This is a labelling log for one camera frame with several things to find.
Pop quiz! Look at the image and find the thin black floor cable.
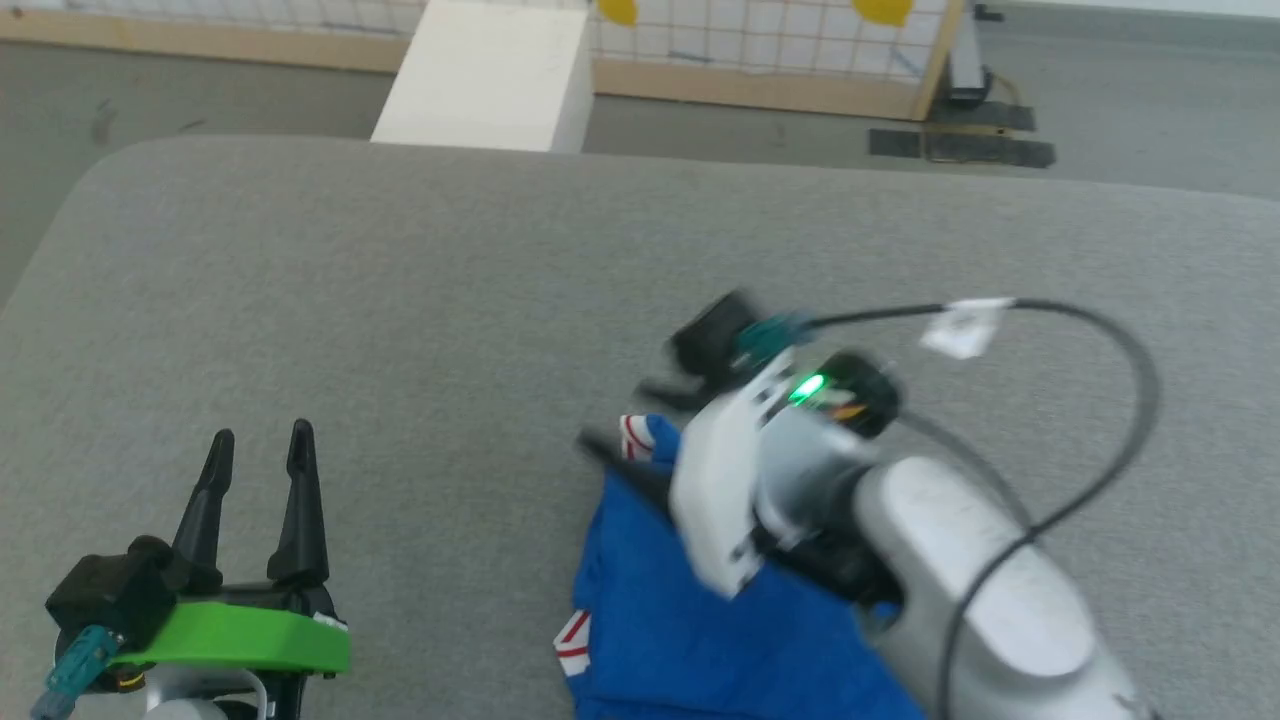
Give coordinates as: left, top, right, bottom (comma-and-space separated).
984, 66, 1028, 108

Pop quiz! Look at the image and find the white paper cable label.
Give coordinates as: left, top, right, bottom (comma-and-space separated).
919, 297, 1017, 361

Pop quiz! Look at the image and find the large black floor mat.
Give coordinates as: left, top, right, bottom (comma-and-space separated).
924, 99, 1058, 170

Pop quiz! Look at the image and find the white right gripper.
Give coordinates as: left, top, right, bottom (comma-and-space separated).
577, 346, 802, 602

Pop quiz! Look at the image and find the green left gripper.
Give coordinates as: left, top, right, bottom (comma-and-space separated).
104, 419, 352, 677

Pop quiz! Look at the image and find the lemon-print grid panel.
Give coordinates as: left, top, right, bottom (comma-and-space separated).
0, 0, 968, 122

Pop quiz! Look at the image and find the small black floor mat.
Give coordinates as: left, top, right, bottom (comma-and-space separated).
867, 127, 928, 160

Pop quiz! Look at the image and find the blue basketball jersey number 23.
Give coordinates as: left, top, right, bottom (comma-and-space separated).
554, 411, 928, 720

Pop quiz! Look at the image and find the white box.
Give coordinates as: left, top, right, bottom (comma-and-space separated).
369, 0, 597, 155

